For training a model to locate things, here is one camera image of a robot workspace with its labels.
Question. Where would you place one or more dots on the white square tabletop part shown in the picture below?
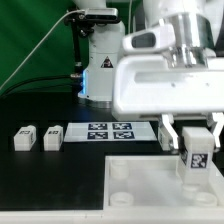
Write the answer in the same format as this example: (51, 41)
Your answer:
(154, 182)

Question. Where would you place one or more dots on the white marker sheet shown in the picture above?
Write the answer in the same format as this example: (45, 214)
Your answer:
(109, 131)

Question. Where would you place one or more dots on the mounted grey camera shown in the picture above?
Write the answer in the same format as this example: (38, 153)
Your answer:
(101, 13)

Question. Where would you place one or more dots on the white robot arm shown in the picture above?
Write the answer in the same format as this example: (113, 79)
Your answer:
(197, 24)

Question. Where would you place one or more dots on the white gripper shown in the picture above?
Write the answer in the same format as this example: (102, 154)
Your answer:
(145, 88)

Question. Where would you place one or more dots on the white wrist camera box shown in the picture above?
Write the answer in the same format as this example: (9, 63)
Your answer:
(151, 40)

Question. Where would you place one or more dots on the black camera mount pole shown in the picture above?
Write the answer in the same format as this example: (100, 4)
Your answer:
(80, 28)

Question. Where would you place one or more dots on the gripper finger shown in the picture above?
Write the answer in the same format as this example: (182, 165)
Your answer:
(215, 122)

